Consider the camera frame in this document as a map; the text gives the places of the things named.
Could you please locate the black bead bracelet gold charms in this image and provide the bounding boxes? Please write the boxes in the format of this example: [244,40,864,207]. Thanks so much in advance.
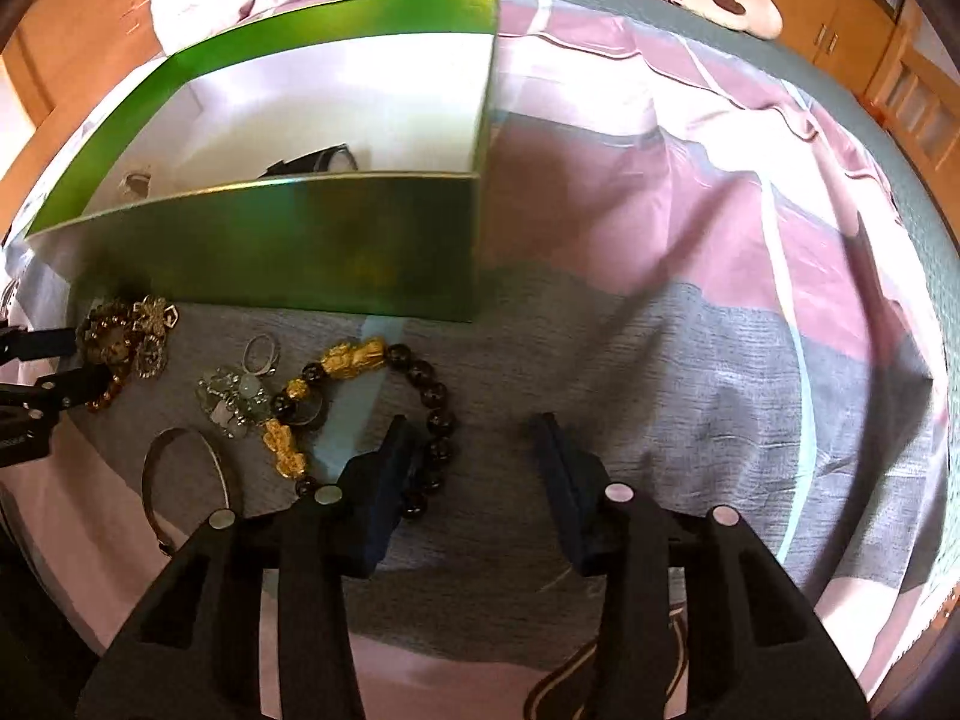
[259,341,460,522]

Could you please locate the brown bead bracelet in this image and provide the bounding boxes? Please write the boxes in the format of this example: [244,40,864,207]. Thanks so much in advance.
[77,298,151,413]

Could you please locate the silver bangle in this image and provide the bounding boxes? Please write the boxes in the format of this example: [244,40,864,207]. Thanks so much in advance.
[141,427,233,556]

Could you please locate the printed pink grey bedsheet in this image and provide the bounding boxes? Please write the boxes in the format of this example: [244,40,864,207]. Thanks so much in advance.
[0,0,950,720]

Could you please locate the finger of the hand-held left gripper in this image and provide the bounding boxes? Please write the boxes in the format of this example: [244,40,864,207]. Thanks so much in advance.
[0,326,80,365]
[0,364,113,417]

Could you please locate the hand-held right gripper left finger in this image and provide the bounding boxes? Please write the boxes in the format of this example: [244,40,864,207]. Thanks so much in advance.
[75,414,421,720]

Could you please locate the wide silver ring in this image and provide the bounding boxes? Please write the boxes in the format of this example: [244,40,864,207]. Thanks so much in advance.
[241,334,282,376]

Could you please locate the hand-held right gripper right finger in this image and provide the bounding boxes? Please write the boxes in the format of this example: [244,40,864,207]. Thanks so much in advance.
[529,412,871,720]

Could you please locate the green cardboard box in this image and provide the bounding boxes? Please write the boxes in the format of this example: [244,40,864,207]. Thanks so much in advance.
[22,0,502,325]

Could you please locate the black band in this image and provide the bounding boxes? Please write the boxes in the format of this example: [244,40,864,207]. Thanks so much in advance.
[257,148,355,179]

